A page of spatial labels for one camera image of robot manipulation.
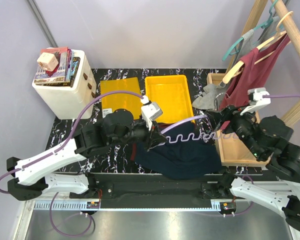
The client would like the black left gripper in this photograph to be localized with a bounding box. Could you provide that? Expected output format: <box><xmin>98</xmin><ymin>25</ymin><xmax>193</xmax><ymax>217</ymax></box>
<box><xmin>110</xmin><ymin>116</ymin><xmax>168</xmax><ymax>151</ymax></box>

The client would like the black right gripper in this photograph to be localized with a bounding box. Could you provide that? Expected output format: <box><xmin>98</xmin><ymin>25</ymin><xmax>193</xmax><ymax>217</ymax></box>
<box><xmin>203</xmin><ymin>101</ymin><xmax>265</xmax><ymax>159</ymax></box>

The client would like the lavender plastic hanger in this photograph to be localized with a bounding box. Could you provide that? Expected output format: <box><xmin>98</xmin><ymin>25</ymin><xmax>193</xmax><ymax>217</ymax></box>
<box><xmin>160</xmin><ymin>114</ymin><xmax>239</xmax><ymax>144</ymax></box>

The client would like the navy blue tank top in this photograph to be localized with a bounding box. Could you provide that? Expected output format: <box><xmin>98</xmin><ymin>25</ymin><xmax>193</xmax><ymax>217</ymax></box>
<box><xmin>130</xmin><ymin>122</ymin><xmax>223</xmax><ymax>181</ymax></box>

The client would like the wooden hanger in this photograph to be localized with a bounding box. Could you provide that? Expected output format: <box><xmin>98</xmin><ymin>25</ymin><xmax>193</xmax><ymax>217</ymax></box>
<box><xmin>221</xmin><ymin>11</ymin><xmax>295</xmax><ymax>85</ymax></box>

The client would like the maroon tank top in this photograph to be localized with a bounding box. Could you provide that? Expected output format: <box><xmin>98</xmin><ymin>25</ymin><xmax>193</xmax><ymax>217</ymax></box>
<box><xmin>218</xmin><ymin>34</ymin><xmax>290</xmax><ymax>110</ymax></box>

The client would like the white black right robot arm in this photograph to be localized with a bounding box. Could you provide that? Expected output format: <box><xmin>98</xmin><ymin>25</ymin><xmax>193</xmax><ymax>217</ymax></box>
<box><xmin>205</xmin><ymin>105</ymin><xmax>300</xmax><ymax>232</ymax></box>

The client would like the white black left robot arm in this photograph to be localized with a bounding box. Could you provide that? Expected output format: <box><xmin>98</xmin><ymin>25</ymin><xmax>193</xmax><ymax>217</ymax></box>
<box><xmin>6</xmin><ymin>109</ymin><xmax>167</xmax><ymax>201</ymax></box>

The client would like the grey tank top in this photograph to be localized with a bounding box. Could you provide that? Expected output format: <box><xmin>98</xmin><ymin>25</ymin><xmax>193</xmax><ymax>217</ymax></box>
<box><xmin>191</xmin><ymin>14</ymin><xmax>286</xmax><ymax>111</ymax></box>

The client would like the teal plastic hanger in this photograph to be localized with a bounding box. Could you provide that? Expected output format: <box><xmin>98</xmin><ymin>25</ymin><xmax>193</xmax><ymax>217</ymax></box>
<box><xmin>222</xmin><ymin>3</ymin><xmax>280</xmax><ymax>63</ymax></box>

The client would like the wooden clothes rack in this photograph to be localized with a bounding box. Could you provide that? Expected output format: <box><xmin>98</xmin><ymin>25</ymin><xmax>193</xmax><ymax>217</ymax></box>
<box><xmin>207</xmin><ymin>0</ymin><xmax>300</xmax><ymax>167</ymax></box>

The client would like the yellow flat lid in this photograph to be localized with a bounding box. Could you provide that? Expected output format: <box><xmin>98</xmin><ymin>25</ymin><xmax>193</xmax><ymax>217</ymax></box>
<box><xmin>100</xmin><ymin>77</ymin><xmax>142</xmax><ymax>120</ymax></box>

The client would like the yellow plastic bin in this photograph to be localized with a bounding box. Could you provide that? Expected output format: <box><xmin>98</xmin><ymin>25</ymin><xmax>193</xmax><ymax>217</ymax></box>
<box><xmin>145</xmin><ymin>74</ymin><xmax>194</xmax><ymax>124</ymax></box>

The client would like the cream drawer cabinet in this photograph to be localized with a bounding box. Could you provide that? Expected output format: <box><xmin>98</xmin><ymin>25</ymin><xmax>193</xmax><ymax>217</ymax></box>
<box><xmin>32</xmin><ymin>50</ymin><xmax>97</xmax><ymax>120</ymax></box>

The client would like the stack of books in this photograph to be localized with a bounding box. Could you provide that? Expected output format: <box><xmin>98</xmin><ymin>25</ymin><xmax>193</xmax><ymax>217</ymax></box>
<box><xmin>33</xmin><ymin>46</ymin><xmax>80</xmax><ymax>87</ymax></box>

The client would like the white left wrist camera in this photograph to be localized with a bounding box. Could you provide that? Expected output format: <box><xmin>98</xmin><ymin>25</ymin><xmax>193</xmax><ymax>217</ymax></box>
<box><xmin>140</xmin><ymin>95</ymin><xmax>163</xmax><ymax>131</ymax></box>

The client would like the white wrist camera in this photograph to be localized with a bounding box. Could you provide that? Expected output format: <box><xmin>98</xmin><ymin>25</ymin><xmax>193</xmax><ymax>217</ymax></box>
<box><xmin>140</xmin><ymin>95</ymin><xmax>163</xmax><ymax>131</ymax></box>
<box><xmin>240</xmin><ymin>87</ymin><xmax>271</xmax><ymax>116</ymax></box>

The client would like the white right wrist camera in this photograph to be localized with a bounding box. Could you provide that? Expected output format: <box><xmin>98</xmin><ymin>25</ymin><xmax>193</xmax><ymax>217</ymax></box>
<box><xmin>240</xmin><ymin>87</ymin><xmax>271</xmax><ymax>116</ymax></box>

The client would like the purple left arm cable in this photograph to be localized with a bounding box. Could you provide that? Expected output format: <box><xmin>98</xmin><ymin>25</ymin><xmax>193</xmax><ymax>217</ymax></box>
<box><xmin>0</xmin><ymin>90</ymin><xmax>147</xmax><ymax>193</ymax></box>

